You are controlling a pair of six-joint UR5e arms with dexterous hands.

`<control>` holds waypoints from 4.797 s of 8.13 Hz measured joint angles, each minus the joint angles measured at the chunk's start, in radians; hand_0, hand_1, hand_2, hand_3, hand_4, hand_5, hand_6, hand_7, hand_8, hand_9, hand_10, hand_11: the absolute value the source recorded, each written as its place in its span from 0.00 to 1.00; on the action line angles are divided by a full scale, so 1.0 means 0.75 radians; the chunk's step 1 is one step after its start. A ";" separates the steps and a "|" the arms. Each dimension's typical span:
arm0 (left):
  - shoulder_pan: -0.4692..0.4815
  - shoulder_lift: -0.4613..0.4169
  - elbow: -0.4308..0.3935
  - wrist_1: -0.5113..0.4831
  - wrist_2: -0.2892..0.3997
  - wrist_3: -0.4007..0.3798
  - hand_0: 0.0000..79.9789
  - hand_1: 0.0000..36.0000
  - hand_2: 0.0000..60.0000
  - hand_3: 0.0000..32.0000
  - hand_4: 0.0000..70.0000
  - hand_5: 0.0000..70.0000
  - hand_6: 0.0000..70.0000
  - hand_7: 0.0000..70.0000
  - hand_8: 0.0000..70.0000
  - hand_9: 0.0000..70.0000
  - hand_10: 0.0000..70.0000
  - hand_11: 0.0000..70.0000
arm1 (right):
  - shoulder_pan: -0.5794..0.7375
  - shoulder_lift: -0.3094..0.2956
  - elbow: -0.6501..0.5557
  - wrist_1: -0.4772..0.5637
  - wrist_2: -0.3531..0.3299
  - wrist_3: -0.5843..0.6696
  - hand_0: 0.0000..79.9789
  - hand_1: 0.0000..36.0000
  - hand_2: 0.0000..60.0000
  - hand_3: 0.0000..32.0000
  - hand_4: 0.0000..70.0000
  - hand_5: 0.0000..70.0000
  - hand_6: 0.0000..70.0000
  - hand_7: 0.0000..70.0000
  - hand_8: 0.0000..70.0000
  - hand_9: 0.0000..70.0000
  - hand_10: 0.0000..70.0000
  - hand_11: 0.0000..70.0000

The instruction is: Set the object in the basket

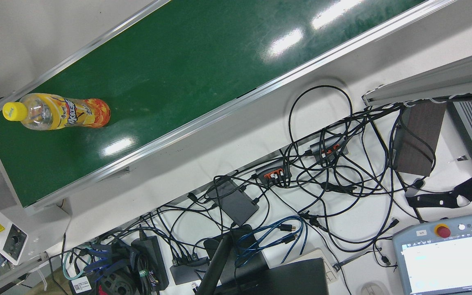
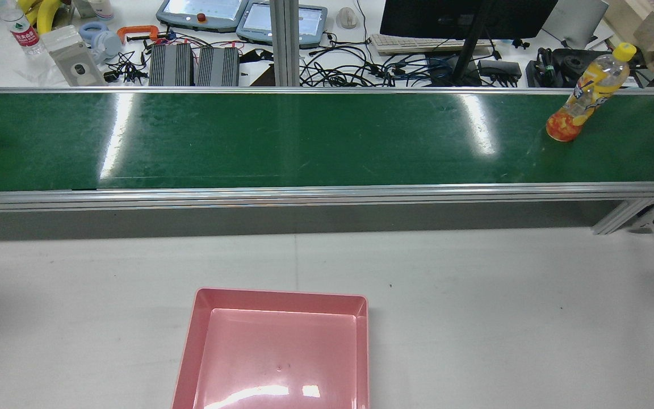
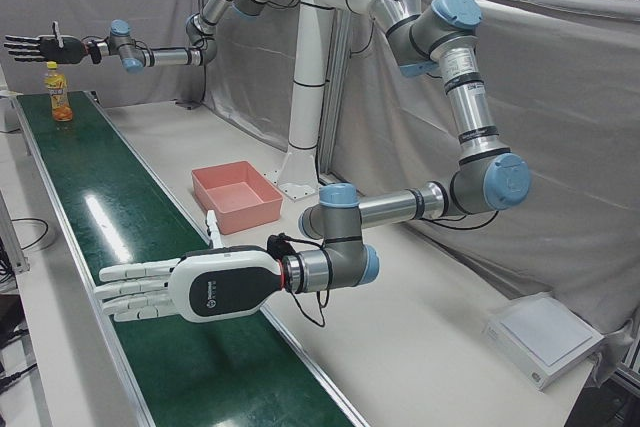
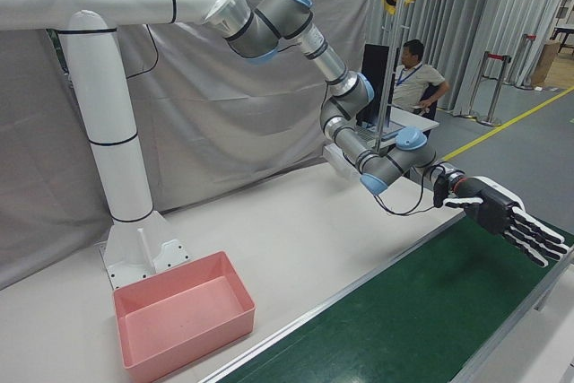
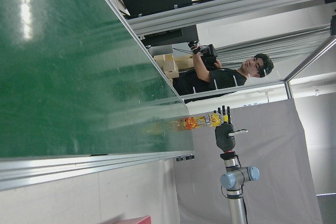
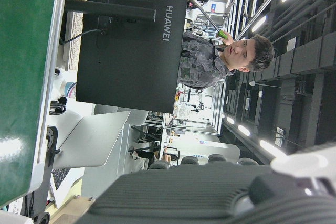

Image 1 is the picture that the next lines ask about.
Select orange drink bottle yellow cap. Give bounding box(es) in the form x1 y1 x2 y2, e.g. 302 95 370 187
2 93 111 131

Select black USB hub orange ports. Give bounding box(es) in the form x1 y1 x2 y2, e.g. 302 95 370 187
255 159 292 186
310 137 349 161

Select dark grey power adapter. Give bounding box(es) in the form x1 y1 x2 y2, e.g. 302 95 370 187
211 179 260 227

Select green conveyor belt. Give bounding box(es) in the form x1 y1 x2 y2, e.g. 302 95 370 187
0 0 458 216

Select white keyboard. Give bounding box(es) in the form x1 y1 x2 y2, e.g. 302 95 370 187
289 248 339 283

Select black multiport hub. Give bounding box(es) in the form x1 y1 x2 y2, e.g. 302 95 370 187
170 254 212 285

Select black power brick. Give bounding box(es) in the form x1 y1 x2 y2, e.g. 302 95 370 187
131 236 170 292

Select black round flange disc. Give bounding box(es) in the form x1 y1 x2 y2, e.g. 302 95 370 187
97 268 138 295

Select dark brown wooden block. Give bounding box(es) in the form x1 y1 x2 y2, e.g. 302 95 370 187
394 102 447 177

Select white computer mouse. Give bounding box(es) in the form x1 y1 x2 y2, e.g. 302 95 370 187
361 282 390 295

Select white labelled small box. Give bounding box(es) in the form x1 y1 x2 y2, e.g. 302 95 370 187
70 275 94 294

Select aluminium profile beam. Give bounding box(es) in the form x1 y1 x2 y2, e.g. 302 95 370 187
362 46 472 108

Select grey UR teach pendant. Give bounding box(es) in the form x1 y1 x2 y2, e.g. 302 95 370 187
393 213 472 295

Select white conveyor control box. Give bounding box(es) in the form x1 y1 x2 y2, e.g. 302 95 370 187
0 204 71 266

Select blue cable bundle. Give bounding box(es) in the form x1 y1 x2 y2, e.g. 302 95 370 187
235 216 302 267

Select blue cable black plug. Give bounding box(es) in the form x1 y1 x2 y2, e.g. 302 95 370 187
236 221 308 269

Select black looped cable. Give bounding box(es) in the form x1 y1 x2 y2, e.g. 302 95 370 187
288 85 353 144

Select black flat bracket strap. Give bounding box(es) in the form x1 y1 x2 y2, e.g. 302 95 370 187
406 174 472 209

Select teal cable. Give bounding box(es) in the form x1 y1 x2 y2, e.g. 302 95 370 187
62 251 83 281

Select aluminium rail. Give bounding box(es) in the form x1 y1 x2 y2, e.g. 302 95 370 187
0 252 50 295

